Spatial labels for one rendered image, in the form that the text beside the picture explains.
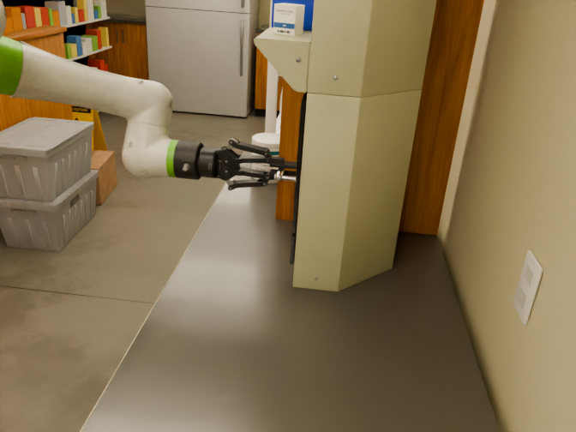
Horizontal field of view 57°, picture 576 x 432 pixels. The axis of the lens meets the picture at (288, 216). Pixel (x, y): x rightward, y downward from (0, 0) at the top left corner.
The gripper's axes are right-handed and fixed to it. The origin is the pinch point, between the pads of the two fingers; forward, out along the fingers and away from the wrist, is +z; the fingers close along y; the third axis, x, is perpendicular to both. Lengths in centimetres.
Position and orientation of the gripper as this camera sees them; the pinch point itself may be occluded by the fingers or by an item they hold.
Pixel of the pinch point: (285, 169)
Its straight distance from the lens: 129.6
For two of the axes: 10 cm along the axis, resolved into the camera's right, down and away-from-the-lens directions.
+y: 0.6, -9.0, -4.3
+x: 1.1, -4.2, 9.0
